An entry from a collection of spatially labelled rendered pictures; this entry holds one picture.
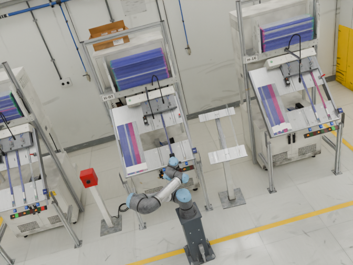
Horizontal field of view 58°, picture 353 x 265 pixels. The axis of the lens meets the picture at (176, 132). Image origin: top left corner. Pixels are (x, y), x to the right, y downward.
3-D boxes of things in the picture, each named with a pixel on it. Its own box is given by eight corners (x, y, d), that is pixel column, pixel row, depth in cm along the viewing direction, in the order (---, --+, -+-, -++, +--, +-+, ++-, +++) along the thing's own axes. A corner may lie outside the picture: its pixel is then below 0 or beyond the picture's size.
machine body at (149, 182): (201, 191, 366) (191, 148, 333) (142, 207, 364) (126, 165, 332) (190, 159, 421) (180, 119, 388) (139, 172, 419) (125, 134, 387)
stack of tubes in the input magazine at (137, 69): (169, 77, 304) (163, 50, 290) (118, 91, 303) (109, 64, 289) (168, 72, 315) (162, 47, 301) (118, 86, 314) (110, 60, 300)
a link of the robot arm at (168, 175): (170, 180, 251) (176, 167, 254) (160, 176, 258) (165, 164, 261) (175, 183, 258) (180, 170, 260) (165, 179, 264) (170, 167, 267)
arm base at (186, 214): (199, 215, 264) (197, 206, 259) (182, 221, 262) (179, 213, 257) (193, 203, 277) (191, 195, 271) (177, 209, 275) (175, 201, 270)
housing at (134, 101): (176, 97, 325) (175, 92, 312) (130, 110, 324) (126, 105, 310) (174, 90, 327) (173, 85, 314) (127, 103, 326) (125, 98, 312)
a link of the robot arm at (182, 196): (187, 211, 257) (184, 199, 250) (174, 206, 265) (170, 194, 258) (195, 201, 264) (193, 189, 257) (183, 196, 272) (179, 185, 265)
